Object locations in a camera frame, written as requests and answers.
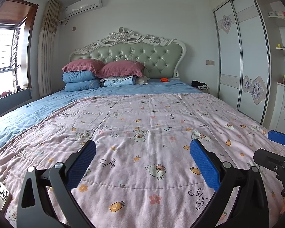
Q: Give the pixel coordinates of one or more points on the pink pillow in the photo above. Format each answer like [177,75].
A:
[121,68]
[82,66]

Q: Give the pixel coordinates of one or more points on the small white container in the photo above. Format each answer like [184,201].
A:
[272,13]

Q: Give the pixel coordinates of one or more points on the green tufted bed headboard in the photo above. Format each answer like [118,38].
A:
[137,57]

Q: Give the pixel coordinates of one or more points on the white sliding door wardrobe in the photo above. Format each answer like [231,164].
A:
[242,52]

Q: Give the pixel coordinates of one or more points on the beige curtain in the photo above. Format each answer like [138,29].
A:
[48,52]

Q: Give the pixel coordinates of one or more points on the white air conditioner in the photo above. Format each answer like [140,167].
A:
[83,6]

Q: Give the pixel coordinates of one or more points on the small orange object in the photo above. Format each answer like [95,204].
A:
[164,79]

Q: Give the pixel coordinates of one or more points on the wall switch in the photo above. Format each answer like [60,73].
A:
[210,62]

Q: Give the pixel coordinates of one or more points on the black clothes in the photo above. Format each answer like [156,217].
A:
[198,84]

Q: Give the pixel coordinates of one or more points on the pink printed quilt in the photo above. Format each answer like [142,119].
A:
[142,147]

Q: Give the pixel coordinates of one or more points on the white low cabinet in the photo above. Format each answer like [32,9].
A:
[283,106]

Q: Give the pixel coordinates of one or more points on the white cloth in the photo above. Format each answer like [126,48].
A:
[142,80]

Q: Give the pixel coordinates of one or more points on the row of small trinkets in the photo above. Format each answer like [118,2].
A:
[7,92]

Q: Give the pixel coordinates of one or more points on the air conditioner plug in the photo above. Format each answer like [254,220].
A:
[62,21]

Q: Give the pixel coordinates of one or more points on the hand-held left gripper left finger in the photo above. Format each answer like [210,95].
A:
[82,166]

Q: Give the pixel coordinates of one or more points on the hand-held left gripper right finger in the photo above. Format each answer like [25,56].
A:
[204,166]

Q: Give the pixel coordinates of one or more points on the blue bedsheet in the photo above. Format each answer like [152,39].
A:
[49,104]

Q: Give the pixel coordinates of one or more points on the blue folded quilt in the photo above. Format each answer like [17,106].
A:
[82,86]
[77,77]

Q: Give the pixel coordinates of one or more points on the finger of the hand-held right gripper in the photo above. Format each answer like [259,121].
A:
[268,158]
[279,137]

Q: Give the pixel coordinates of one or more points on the light blue folded blanket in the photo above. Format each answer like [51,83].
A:
[118,82]

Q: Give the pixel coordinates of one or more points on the window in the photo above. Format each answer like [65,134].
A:
[7,42]

